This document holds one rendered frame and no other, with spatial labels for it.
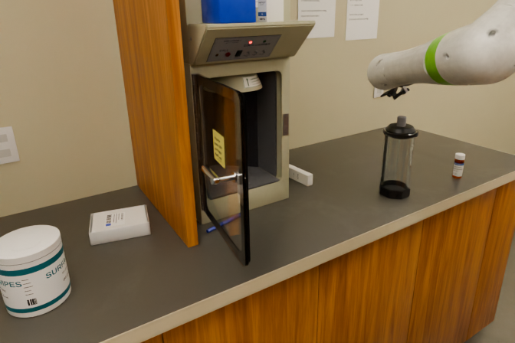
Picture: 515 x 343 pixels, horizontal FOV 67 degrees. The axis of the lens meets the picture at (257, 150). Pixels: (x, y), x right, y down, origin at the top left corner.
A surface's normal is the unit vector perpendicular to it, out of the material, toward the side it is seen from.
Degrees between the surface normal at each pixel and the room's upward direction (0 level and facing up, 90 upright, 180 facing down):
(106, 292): 0
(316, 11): 90
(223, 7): 90
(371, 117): 90
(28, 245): 0
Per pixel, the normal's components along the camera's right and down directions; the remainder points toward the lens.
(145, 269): -0.02, -0.94
